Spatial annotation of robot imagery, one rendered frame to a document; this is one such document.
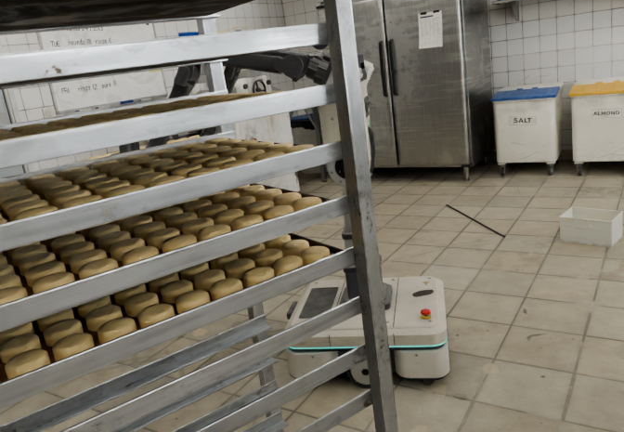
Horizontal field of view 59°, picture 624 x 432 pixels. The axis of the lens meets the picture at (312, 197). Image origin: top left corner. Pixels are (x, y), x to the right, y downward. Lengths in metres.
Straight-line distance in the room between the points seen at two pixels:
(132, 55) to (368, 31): 4.70
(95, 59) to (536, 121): 4.74
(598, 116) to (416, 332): 3.36
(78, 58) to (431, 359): 1.79
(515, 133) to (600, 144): 0.68
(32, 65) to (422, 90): 4.65
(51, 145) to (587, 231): 3.28
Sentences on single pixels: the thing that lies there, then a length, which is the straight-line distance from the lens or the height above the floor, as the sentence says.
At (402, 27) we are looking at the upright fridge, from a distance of 5.22.
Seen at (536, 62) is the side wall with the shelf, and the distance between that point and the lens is 5.84.
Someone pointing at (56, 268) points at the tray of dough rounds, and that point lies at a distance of 0.83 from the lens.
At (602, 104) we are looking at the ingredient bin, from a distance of 5.14.
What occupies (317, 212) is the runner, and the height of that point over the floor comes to 1.05.
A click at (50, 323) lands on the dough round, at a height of 0.97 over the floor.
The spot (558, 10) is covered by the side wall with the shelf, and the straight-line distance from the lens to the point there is 5.80.
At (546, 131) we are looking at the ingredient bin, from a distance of 5.24.
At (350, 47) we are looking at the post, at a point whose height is 1.30.
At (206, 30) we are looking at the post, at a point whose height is 1.37.
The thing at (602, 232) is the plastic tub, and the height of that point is 0.09.
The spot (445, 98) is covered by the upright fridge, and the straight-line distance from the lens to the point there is 5.12.
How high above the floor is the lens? 1.29
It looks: 14 degrees down
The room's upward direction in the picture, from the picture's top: 8 degrees counter-clockwise
